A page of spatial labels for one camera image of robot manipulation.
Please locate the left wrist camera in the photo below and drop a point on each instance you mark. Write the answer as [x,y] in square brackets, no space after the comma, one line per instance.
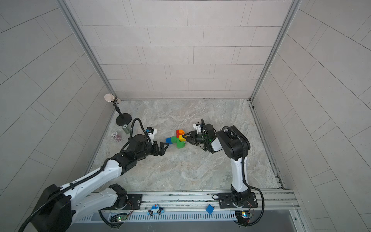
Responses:
[151,133]

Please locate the left circuit board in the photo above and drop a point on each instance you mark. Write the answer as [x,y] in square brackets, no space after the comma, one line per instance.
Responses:
[119,218]

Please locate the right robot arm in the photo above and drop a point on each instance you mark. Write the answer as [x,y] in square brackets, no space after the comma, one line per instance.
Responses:
[236,147]

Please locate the small green lego brick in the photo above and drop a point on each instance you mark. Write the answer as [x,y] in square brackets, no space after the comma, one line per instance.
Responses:
[174,140]
[180,144]

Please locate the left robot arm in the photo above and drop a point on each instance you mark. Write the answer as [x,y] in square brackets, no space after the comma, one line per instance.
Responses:
[59,207]

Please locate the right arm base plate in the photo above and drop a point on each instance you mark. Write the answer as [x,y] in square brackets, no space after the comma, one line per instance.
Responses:
[227,200]

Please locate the aluminium front rail frame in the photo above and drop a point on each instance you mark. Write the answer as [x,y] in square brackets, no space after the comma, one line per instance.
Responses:
[191,206]

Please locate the pink white small cup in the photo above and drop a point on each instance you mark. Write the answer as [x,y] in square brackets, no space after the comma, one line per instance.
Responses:
[116,136]

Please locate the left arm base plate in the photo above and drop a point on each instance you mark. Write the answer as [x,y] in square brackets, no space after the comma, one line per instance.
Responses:
[127,202]

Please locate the right circuit board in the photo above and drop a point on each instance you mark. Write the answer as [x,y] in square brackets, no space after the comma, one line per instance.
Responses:
[243,217]

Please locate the blue cube on rail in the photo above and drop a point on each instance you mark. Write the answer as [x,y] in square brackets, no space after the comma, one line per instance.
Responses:
[210,209]

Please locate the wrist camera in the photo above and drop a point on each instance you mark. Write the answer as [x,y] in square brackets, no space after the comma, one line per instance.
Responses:
[197,127]
[151,133]

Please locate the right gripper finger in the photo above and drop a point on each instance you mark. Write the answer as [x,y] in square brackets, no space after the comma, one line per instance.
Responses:
[192,140]
[191,134]

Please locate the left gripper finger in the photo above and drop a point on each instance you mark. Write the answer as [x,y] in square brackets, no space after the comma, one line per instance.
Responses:
[161,144]
[162,149]

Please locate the black microphone stand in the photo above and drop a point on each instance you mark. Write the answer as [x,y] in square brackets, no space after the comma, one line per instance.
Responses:
[123,118]

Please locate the circuit board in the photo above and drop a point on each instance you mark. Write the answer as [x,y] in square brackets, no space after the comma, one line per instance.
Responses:
[243,217]
[119,218]

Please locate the blue car toy sticker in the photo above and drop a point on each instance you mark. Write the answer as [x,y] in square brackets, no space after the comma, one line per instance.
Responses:
[156,209]

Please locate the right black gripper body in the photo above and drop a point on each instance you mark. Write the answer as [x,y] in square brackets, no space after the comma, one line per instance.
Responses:
[203,139]

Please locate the green can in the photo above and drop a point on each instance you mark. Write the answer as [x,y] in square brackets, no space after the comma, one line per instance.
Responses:
[126,129]

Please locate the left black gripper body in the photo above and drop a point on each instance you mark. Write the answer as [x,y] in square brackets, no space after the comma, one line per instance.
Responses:
[147,151]

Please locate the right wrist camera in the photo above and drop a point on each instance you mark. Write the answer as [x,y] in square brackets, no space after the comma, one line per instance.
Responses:
[197,127]

